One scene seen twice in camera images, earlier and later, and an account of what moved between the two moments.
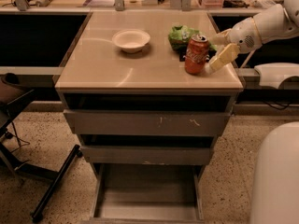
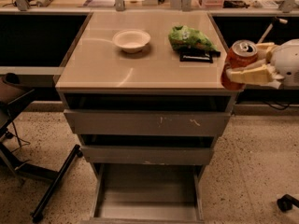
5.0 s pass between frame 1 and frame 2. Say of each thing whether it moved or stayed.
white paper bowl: stayed
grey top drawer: stayed
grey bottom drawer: stayed
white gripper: moved
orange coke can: moved
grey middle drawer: stayed
